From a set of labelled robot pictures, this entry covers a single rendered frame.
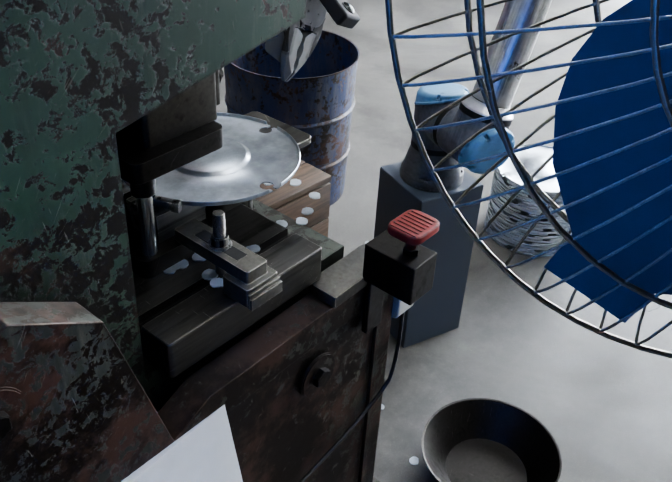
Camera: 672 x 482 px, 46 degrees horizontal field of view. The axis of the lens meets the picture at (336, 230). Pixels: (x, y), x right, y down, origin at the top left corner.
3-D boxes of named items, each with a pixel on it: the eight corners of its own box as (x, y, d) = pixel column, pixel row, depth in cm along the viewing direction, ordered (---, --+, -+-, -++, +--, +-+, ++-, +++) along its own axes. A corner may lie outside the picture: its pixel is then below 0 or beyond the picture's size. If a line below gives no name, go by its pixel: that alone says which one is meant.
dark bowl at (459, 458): (465, 399, 192) (469, 378, 188) (579, 467, 177) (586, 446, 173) (390, 474, 173) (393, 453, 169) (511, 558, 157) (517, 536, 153)
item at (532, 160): (479, 152, 248) (479, 150, 248) (559, 141, 256) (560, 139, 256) (526, 200, 226) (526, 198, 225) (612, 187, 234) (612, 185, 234)
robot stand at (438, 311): (420, 290, 226) (439, 151, 200) (458, 328, 213) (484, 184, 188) (366, 308, 218) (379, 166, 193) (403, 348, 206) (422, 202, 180)
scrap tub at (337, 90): (286, 142, 294) (287, 16, 267) (375, 184, 273) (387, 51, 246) (200, 184, 267) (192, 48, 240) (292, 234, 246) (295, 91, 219)
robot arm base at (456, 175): (438, 154, 199) (443, 119, 193) (475, 183, 188) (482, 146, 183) (387, 167, 192) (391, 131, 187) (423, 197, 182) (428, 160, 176)
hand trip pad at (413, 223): (406, 245, 125) (411, 205, 121) (438, 261, 122) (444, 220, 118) (379, 265, 121) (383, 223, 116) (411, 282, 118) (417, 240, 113)
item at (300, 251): (138, 174, 147) (135, 145, 143) (322, 278, 124) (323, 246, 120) (-12, 242, 127) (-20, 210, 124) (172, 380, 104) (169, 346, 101)
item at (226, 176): (214, 101, 143) (214, 97, 142) (337, 157, 128) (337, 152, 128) (77, 157, 124) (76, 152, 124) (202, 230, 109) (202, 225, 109)
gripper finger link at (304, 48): (274, 75, 138) (289, 23, 136) (300, 85, 135) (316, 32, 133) (263, 73, 136) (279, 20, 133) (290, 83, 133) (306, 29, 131)
